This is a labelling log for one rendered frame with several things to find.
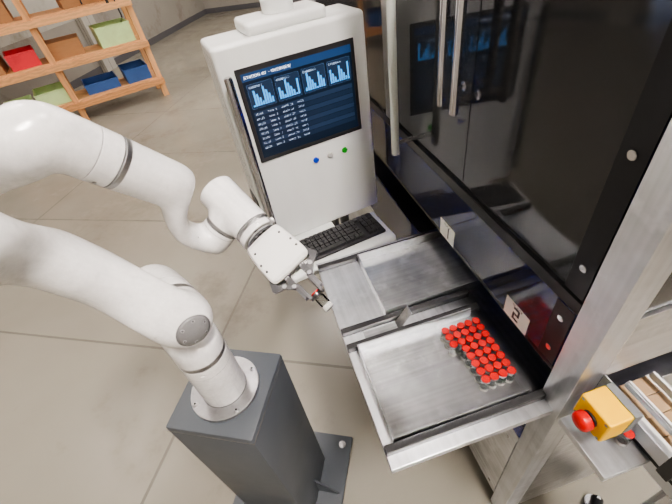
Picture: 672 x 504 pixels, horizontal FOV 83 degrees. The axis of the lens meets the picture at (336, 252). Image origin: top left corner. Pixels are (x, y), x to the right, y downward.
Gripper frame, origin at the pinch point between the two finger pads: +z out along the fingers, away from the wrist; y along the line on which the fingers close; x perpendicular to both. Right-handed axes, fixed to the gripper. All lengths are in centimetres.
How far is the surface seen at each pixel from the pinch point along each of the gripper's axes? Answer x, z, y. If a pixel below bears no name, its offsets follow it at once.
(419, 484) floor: -100, 71, 23
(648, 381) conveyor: -16, 65, -40
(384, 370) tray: -28.7, 24.0, 0.9
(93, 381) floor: -141, -77, 124
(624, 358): -4, 53, -35
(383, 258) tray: -52, 0, -25
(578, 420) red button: -5, 55, -19
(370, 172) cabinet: -68, -31, -51
